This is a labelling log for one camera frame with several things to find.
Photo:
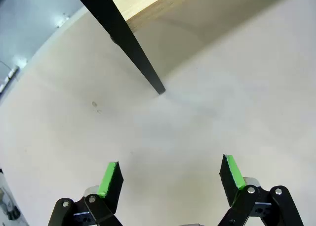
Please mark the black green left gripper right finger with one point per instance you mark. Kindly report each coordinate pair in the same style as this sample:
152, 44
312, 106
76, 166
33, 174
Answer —
233, 179

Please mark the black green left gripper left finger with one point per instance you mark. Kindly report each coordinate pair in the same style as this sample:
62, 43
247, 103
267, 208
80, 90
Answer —
108, 184

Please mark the two-tier wood black-frame shelf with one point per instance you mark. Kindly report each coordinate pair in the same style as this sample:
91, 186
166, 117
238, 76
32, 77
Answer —
128, 38

